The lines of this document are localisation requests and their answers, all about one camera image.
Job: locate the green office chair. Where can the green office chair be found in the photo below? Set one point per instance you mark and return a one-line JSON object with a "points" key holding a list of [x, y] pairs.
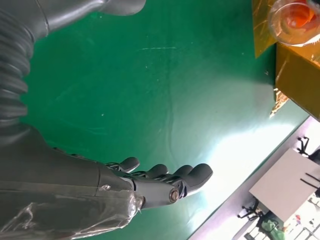
{"points": [[271, 227]]}

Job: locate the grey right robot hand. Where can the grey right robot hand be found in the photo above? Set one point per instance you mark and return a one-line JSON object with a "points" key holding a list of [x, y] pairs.
{"points": [[62, 192]]}

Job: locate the white office desk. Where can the white office desk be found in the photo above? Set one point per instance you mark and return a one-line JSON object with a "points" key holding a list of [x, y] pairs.
{"points": [[282, 185]]}

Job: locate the green table mat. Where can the green table mat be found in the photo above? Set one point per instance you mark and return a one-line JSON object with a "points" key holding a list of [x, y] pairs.
{"points": [[149, 82]]}

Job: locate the yellow taped cardboard box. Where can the yellow taped cardboard box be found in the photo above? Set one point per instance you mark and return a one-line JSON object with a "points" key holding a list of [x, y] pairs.
{"points": [[297, 76]]}

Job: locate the black office chair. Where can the black office chair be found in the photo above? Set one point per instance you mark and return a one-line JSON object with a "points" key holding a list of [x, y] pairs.
{"points": [[303, 149], [251, 209]]}

